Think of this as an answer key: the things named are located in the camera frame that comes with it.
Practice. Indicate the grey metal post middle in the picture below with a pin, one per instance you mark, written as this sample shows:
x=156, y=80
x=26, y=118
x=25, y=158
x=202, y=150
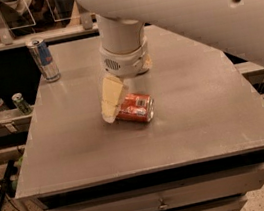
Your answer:
x=85, y=16

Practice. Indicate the black tripod stand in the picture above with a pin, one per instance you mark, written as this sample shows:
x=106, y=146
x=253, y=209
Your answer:
x=6, y=184

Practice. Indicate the blue silver red bull can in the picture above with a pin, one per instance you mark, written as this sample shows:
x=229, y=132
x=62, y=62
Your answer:
x=43, y=59

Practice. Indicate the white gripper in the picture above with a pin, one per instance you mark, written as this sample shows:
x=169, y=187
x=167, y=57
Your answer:
x=127, y=63

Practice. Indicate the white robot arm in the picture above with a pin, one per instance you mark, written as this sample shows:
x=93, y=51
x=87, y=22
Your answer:
x=233, y=26

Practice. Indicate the small green can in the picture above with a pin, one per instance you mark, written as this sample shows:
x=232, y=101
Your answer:
x=21, y=104

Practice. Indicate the upper grey drawer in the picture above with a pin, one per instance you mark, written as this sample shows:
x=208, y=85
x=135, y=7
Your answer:
x=216, y=185

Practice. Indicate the red coke can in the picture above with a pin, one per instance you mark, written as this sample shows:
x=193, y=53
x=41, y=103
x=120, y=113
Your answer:
x=137, y=107

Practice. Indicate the grey drawer cabinet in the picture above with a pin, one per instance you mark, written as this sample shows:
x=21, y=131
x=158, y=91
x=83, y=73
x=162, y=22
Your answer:
x=208, y=118

